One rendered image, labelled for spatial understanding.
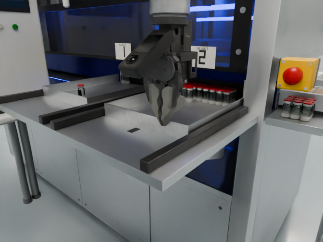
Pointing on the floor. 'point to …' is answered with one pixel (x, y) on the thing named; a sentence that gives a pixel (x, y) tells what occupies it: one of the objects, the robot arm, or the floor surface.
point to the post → (267, 101)
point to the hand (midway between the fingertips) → (161, 121)
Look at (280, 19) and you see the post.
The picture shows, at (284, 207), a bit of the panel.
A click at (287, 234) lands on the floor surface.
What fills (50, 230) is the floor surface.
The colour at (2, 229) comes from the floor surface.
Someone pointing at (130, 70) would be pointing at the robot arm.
